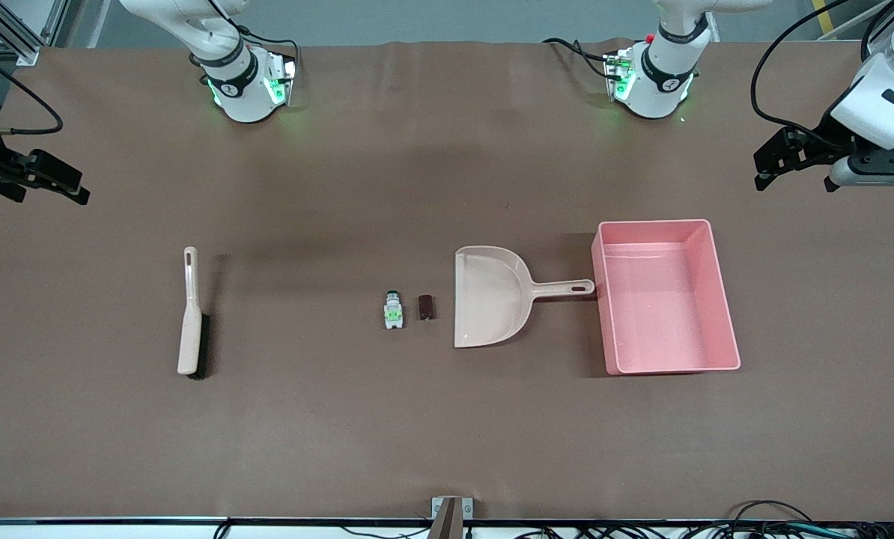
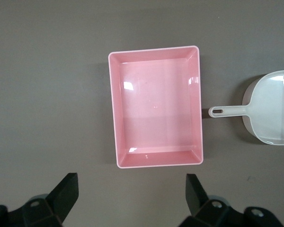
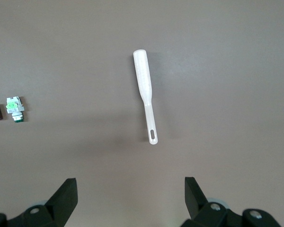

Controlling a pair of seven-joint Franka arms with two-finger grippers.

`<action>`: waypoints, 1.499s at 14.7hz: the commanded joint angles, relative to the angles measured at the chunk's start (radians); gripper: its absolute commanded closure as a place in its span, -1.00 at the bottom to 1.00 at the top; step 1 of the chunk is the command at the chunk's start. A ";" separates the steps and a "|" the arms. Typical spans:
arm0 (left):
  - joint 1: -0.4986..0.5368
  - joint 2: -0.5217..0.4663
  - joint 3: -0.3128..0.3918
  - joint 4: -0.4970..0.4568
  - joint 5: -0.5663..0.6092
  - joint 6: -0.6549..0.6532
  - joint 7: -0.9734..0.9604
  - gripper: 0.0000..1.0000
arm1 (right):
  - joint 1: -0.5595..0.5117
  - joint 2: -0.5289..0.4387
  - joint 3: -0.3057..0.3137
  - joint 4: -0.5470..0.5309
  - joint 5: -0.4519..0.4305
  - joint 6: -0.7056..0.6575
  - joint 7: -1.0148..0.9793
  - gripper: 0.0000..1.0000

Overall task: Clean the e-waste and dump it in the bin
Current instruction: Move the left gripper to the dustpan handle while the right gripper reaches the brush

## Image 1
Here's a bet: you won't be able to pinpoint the beige hand brush black bristles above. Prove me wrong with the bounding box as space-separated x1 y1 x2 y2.
177 246 212 379

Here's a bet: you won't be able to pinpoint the beige plastic dustpan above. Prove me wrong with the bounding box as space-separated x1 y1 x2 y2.
453 246 596 350

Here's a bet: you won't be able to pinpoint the small white green bottle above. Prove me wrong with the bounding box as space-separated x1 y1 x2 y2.
383 289 406 332

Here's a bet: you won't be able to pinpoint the pink plastic bin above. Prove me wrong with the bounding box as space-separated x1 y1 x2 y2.
591 219 742 376

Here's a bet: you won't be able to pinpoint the brown table mat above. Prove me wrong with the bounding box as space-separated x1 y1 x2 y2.
0 39 894 523

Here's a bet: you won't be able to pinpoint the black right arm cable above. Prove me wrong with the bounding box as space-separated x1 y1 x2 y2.
0 41 64 135

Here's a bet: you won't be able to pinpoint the aluminium frame profile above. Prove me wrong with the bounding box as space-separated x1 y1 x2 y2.
818 0 894 42
0 0 70 67

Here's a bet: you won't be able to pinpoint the black left base cable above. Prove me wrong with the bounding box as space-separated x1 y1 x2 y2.
543 37 616 79

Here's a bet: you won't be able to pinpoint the black base cable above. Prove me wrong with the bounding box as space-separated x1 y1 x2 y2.
237 26 302 76
543 37 616 79

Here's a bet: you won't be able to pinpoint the black right base cable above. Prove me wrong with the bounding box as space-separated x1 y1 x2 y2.
237 26 302 76

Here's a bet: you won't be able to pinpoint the black cable bundle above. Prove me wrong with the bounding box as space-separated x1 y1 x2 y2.
514 500 894 539

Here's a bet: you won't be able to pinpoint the metal table edge bracket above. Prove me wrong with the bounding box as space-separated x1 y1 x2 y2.
431 496 474 539

